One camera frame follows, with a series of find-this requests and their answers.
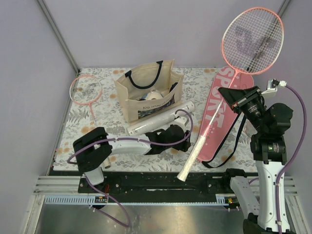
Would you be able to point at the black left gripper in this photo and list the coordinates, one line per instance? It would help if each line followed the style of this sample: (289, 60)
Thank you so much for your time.
(184, 146)

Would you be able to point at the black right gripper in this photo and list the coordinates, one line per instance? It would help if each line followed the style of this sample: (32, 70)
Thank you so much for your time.
(234, 96)

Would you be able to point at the white shuttlecock tube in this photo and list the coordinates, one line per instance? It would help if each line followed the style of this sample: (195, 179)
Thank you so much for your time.
(160, 120)

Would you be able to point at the pink racket cover bag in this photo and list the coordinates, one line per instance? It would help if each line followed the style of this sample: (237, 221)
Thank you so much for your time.
(225, 118)

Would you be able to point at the pink badminton racket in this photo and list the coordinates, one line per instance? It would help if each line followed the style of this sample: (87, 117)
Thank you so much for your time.
(84, 91)
(250, 45)

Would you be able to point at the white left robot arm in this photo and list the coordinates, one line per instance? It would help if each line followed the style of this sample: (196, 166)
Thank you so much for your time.
(92, 149)

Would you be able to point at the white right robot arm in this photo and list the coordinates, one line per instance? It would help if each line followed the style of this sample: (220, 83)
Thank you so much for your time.
(266, 214)

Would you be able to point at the floral table mat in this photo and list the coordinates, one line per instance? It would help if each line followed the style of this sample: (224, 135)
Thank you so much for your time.
(106, 112)

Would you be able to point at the white tape roll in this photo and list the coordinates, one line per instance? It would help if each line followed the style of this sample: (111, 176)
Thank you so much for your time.
(154, 95)

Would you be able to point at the beige canvas tote bag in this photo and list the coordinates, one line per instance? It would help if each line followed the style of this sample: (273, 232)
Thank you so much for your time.
(134, 85)

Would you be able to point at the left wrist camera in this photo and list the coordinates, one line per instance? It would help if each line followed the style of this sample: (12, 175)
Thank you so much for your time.
(181, 121)

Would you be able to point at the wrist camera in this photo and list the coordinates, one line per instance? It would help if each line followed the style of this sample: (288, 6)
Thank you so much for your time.
(181, 121)
(272, 88)

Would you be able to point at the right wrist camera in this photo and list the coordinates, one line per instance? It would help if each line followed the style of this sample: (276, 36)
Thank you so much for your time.
(272, 88)

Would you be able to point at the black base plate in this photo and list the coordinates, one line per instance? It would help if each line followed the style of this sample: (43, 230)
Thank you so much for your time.
(162, 187)

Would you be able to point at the white slotted cable duct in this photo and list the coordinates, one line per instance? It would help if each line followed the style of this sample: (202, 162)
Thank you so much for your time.
(75, 199)

